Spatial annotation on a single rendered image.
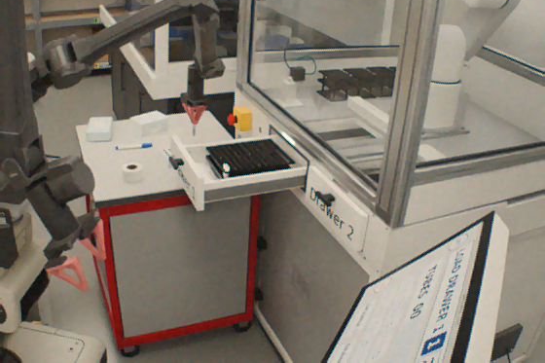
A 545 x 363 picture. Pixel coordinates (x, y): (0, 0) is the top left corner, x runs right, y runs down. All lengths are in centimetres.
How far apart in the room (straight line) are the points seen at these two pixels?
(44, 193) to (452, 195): 94
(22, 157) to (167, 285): 117
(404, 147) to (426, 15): 30
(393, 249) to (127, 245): 91
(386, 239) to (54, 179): 78
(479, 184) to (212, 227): 93
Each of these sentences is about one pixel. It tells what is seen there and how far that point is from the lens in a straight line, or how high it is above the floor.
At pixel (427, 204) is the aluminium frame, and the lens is 134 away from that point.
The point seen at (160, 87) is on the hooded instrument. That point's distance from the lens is 237.
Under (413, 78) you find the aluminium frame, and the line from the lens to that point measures 116.
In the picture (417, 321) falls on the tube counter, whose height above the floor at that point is 112.
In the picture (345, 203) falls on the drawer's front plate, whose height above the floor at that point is 92.
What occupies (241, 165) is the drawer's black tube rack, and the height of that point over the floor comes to 90.
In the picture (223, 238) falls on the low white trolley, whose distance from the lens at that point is 194.
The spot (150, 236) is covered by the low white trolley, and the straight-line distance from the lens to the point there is 185.
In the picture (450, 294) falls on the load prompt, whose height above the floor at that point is 116.
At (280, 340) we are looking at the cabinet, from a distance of 214.
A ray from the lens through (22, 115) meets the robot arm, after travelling 91.
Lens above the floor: 163
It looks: 27 degrees down
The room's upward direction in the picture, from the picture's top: 4 degrees clockwise
